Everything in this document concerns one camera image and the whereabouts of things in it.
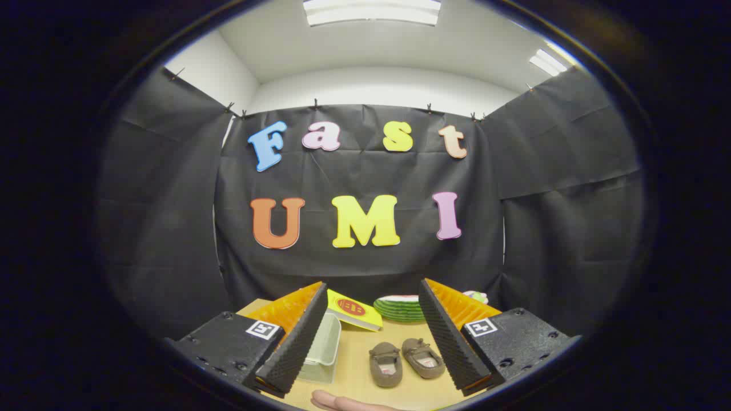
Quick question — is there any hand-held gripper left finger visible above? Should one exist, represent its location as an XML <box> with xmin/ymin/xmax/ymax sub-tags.
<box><xmin>166</xmin><ymin>281</ymin><xmax>329</xmax><ymax>399</ymax></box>

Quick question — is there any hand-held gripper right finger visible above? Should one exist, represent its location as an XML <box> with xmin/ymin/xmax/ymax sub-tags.
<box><xmin>419</xmin><ymin>278</ymin><xmax>583</xmax><ymax>397</ymax></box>

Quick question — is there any pale fabric storage box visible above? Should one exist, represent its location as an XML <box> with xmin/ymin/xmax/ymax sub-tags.
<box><xmin>297</xmin><ymin>311</ymin><xmax>342</xmax><ymax>384</ymax></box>

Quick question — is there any brown felt shoe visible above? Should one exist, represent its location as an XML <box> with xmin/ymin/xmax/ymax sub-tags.
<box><xmin>369</xmin><ymin>341</ymin><xmax>403</xmax><ymax>388</ymax></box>
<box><xmin>401</xmin><ymin>338</ymin><xmax>445</xmax><ymax>380</ymax></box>

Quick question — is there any watermelon slice plush toy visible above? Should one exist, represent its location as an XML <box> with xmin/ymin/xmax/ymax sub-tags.
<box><xmin>373</xmin><ymin>295</ymin><xmax>426</xmax><ymax>323</ymax></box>

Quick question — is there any yellow book with red circle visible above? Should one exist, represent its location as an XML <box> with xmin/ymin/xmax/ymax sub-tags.
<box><xmin>327</xmin><ymin>289</ymin><xmax>383</xmax><ymax>332</ymax></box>

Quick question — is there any black backdrop cloth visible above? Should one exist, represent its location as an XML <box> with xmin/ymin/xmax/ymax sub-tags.
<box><xmin>97</xmin><ymin>66</ymin><xmax>646</xmax><ymax>343</ymax></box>

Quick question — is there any ceiling light panel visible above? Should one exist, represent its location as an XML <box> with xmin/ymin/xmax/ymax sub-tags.
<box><xmin>528</xmin><ymin>49</ymin><xmax>569</xmax><ymax>76</ymax></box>
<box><xmin>303</xmin><ymin>0</ymin><xmax>441</xmax><ymax>27</ymax></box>

